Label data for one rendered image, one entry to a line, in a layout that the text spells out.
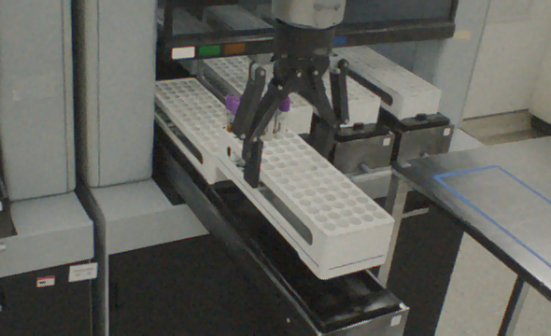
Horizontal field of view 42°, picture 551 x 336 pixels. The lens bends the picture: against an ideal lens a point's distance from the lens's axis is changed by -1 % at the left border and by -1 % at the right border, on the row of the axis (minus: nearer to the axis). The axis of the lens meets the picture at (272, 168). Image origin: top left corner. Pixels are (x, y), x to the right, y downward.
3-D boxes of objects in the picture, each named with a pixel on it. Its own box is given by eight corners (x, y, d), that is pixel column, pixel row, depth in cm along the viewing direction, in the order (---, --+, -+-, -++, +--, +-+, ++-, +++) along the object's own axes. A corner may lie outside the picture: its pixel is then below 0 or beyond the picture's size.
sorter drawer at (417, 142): (239, 47, 192) (242, 14, 187) (283, 44, 198) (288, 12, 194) (409, 175, 137) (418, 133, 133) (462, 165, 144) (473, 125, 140)
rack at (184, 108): (143, 113, 134) (143, 82, 131) (192, 107, 138) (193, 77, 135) (209, 190, 111) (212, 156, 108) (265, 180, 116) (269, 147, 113)
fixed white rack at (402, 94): (317, 70, 163) (321, 45, 160) (354, 66, 168) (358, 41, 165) (398, 125, 141) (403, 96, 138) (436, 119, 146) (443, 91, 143)
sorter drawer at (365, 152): (186, 51, 184) (188, 18, 180) (234, 48, 191) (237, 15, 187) (344, 189, 130) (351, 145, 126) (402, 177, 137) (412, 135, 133)
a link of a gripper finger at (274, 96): (305, 73, 90) (298, 68, 89) (258, 147, 92) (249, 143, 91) (289, 62, 93) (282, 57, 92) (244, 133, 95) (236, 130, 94)
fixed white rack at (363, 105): (259, 77, 156) (261, 49, 153) (298, 72, 161) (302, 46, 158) (333, 135, 134) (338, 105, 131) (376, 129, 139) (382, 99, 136)
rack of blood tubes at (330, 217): (215, 162, 107) (218, 126, 104) (273, 153, 112) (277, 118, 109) (320, 280, 85) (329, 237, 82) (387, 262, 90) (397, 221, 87)
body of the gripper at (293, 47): (291, 31, 84) (283, 104, 88) (351, 27, 88) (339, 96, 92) (261, 11, 89) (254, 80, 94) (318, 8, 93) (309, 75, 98)
